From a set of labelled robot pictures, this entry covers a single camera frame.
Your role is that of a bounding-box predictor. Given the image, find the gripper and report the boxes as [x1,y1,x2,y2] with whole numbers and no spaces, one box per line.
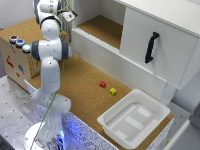
[63,8,79,24]

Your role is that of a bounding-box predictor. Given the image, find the pink block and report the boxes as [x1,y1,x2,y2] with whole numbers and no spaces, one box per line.
[99,80,108,89]

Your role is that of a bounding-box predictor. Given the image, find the yellow block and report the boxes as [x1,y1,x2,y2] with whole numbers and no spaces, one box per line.
[109,87,118,97]

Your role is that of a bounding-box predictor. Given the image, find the white cabinet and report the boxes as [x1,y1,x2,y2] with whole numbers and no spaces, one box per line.
[68,0,200,108]

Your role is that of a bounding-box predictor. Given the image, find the green button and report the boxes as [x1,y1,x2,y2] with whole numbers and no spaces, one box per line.
[21,43,32,54]

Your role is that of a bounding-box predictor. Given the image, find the blue button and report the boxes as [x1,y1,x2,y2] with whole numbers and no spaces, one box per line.
[15,38,26,48]

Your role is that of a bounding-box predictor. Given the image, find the red button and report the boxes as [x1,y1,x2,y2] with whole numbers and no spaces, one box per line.
[9,35,19,45]

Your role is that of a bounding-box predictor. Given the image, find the white sliding door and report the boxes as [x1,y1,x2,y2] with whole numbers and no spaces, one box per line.
[119,6,200,91]

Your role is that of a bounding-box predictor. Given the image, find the white plastic box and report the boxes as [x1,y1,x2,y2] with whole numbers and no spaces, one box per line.
[96,88,172,150]

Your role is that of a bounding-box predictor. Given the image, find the black door handle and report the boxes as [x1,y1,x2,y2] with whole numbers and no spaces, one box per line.
[144,31,161,65]

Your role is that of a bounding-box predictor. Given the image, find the green cable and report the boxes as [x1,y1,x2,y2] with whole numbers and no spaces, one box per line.
[28,0,75,150]

